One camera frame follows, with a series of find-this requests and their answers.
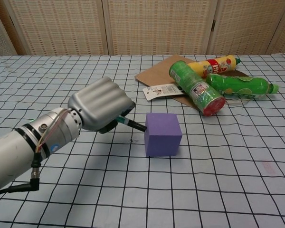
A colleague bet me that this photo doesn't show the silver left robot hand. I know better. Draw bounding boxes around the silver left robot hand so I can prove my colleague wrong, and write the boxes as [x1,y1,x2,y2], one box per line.
[67,76,135,134]

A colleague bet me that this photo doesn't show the green whiteboard marker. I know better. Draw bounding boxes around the green whiteboard marker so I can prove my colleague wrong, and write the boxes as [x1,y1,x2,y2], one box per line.
[117,115,147,132]

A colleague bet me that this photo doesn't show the purple foam cube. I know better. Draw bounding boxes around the purple foam cube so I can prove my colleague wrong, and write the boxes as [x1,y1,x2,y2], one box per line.
[144,113,183,157]

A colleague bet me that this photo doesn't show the white paper hang tag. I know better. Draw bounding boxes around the white paper hang tag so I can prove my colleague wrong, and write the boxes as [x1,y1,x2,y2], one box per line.
[142,83,184,102]

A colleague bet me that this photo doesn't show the brown cardboard sheet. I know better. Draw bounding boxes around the brown cardboard sheet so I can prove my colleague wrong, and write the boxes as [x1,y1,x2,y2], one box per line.
[134,54,252,111]

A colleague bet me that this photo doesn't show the woven folding screen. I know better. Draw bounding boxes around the woven folding screen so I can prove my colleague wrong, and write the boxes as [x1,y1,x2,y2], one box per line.
[0,0,285,57]

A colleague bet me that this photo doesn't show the green chip can red lid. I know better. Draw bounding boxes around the green chip can red lid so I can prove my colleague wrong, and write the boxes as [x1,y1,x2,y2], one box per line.
[169,60,227,117]

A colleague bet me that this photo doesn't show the checked light blue tablecloth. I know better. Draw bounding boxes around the checked light blue tablecloth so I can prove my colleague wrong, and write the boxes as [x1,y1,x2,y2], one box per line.
[0,54,285,228]

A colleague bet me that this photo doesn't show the yellow bottle red label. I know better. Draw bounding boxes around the yellow bottle red label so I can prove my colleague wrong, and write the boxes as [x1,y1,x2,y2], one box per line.
[187,55,242,79]

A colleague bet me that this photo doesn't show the green plastic soda bottle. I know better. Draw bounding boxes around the green plastic soda bottle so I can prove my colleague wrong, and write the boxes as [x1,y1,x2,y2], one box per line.
[205,73,280,98]

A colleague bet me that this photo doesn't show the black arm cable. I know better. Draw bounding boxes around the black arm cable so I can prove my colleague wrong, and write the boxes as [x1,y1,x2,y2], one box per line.
[0,152,41,200]

